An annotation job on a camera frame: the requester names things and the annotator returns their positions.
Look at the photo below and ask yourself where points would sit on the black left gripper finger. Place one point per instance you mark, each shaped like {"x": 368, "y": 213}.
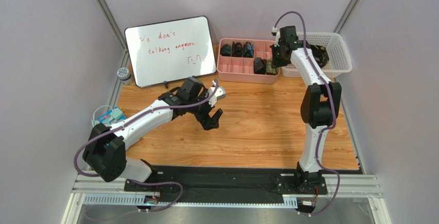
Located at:
{"x": 216, "y": 116}
{"x": 205, "y": 121}

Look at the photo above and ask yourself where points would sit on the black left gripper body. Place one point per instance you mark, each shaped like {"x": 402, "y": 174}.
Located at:
{"x": 203, "y": 113}

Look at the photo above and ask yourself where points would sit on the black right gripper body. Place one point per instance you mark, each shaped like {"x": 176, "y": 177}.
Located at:
{"x": 280, "y": 54}

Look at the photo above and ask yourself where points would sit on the green patterned tie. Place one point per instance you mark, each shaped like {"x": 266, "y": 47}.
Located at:
{"x": 269, "y": 68}

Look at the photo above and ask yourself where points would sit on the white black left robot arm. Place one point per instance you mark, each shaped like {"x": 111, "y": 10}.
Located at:
{"x": 104, "y": 155}

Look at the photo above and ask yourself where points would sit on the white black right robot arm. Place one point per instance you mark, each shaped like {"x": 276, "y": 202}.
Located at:
{"x": 320, "y": 105}

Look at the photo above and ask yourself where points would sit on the rolled dark tie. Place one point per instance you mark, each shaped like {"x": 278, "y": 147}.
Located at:
{"x": 237, "y": 49}
{"x": 226, "y": 50}
{"x": 248, "y": 50}
{"x": 259, "y": 66}

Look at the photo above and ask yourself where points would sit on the black camouflage tie in basket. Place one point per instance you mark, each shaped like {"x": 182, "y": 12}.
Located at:
{"x": 320, "y": 55}

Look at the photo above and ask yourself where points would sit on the pink divided organizer box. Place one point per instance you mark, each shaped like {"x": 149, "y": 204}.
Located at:
{"x": 240, "y": 69}

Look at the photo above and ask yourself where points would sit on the white plastic basket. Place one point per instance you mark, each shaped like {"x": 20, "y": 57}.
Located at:
{"x": 331, "y": 53}

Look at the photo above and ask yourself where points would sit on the light blue power adapter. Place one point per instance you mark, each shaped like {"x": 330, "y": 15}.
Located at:
{"x": 116, "y": 113}

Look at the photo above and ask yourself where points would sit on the small patterned round jar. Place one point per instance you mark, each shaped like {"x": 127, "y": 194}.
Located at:
{"x": 125, "y": 76}

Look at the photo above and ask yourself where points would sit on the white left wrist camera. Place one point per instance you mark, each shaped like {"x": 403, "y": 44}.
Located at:
{"x": 215, "y": 93}

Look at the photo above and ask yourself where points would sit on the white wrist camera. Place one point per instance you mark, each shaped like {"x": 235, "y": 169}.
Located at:
{"x": 215, "y": 93}
{"x": 276, "y": 34}

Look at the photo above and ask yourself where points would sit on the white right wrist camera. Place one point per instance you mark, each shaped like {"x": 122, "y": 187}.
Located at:
{"x": 276, "y": 34}

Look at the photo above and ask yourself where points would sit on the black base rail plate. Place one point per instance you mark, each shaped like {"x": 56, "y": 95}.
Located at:
{"x": 223, "y": 185}

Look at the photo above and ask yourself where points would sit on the white whiteboard black frame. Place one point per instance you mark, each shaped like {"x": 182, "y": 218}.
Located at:
{"x": 170, "y": 51}

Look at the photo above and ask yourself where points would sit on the aluminium frame rail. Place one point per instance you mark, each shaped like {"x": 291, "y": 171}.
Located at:
{"x": 95, "y": 191}

